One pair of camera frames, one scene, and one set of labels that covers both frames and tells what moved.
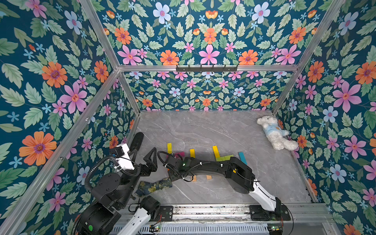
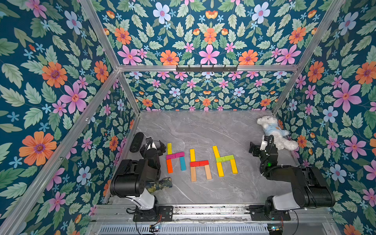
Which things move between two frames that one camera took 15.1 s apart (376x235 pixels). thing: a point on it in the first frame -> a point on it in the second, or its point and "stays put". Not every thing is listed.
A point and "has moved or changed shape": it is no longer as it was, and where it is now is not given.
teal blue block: x=242 y=157 has moved or changed shape
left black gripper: x=145 y=171 -> x=157 y=150
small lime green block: x=228 y=156 stays put
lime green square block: x=221 y=158 stays put
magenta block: x=181 y=154 stays put
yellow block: x=169 y=148 stays put
